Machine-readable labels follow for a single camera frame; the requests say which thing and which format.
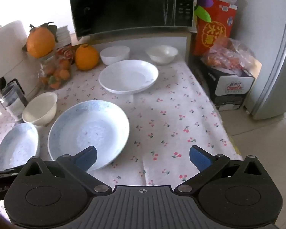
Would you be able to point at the cherry print tablecloth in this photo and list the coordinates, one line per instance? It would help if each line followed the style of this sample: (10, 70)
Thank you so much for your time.
(169, 124)

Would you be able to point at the red gift bag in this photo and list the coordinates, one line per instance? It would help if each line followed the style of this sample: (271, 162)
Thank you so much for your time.
(212, 33)

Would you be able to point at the grey refrigerator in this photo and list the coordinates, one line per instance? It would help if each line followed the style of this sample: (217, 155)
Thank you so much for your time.
(276, 64)

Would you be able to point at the small pale blue plate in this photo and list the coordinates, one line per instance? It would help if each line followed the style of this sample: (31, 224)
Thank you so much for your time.
(16, 145)

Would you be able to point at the stack of white dishes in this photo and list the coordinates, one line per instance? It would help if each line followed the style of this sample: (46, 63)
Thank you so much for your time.
(63, 37)

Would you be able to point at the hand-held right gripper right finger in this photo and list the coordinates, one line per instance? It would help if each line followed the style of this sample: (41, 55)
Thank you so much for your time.
(199, 158)

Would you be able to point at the black microwave oven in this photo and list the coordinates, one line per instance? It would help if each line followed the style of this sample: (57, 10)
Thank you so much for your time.
(121, 4)

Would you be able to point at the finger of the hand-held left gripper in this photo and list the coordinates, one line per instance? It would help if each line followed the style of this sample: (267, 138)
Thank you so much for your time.
(0, 181)

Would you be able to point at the straight-sided white bowl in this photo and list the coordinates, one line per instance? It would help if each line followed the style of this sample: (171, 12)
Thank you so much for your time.
(114, 54)

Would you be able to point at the white kitchen appliance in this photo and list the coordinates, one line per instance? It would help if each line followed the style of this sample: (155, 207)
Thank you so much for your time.
(9, 52)

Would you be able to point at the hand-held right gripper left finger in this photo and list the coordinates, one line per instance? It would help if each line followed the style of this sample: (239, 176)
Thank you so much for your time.
(87, 158)

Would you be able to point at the large pale blue plate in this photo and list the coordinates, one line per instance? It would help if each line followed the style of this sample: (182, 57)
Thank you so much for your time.
(90, 128)

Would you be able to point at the bag of small tangerines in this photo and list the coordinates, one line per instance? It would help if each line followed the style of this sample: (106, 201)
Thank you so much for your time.
(54, 74)

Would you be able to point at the black and white cardboard box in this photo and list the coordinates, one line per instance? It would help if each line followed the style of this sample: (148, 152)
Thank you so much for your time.
(228, 90)

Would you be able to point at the cream bowl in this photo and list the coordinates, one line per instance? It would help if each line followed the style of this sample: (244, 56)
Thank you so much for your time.
(38, 109)

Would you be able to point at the large orange with leaves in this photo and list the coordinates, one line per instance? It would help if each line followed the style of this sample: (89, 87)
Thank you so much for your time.
(40, 43)

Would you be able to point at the red printed can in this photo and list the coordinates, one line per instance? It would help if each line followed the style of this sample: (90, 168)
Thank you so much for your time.
(66, 54)

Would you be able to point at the clear glass cup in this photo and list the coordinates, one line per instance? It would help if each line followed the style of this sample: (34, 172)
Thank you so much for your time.
(12, 105)

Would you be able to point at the white plate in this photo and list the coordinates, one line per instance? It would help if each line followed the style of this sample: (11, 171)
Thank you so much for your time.
(128, 76)

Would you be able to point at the flared white bowl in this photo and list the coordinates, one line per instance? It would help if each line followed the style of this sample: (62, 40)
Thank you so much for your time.
(162, 53)

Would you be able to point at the plastic bag of oranges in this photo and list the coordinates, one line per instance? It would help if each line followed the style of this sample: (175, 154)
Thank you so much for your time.
(226, 57)

